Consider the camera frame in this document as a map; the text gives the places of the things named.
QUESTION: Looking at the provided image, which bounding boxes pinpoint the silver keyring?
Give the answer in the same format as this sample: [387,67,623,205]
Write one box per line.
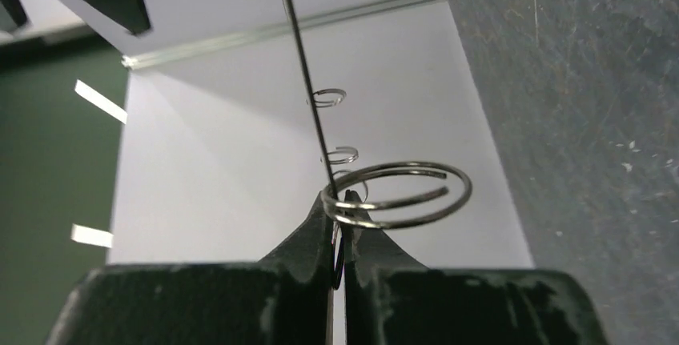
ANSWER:
[320,161,473,230]

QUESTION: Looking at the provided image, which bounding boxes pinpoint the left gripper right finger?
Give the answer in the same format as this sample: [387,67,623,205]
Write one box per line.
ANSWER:
[344,226,608,344]

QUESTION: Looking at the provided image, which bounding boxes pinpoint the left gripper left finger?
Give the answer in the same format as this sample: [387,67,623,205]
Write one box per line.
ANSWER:
[46,199,333,344]

